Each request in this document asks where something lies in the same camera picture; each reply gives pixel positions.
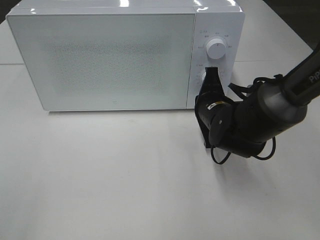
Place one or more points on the white timer knob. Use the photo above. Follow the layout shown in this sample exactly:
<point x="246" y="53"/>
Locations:
<point x="202" y="77"/>

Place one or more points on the white microwave door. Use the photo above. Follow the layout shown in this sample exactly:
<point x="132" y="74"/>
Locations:
<point x="107" y="62"/>

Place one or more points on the white upper microwave knob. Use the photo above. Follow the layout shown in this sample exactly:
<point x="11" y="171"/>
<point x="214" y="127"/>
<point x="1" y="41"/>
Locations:
<point x="216" y="47"/>

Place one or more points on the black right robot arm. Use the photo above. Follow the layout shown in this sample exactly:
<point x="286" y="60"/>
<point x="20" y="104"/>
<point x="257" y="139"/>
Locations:
<point x="266" y="108"/>

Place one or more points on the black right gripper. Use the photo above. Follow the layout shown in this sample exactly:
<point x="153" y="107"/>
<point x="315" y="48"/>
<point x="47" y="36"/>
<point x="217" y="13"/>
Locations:
<point x="215" y="112"/>

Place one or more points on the white microwave oven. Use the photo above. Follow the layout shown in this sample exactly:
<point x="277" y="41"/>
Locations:
<point x="223" y="18"/>

